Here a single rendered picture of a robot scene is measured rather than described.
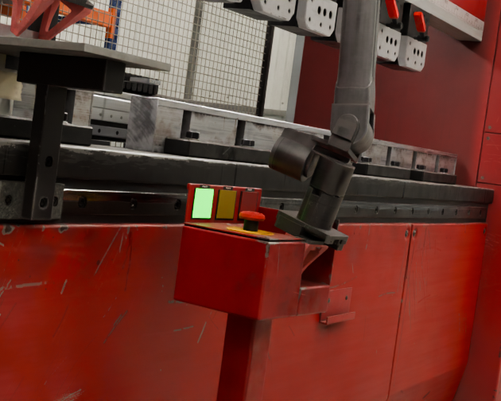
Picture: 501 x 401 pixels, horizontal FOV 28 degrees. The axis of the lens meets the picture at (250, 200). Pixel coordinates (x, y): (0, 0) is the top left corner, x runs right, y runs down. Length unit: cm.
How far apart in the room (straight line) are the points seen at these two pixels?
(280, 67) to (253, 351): 820
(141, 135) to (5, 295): 53
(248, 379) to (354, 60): 52
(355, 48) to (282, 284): 38
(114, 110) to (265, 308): 77
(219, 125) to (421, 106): 152
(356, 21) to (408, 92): 182
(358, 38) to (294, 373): 82
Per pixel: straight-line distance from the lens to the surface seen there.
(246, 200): 163
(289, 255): 147
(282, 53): 968
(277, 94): 965
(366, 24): 158
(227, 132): 196
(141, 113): 177
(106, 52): 122
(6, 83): 146
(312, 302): 156
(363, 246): 232
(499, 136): 328
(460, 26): 312
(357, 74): 155
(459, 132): 332
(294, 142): 155
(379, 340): 253
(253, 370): 156
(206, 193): 154
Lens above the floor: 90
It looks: 3 degrees down
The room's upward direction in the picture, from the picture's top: 8 degrees clockwise
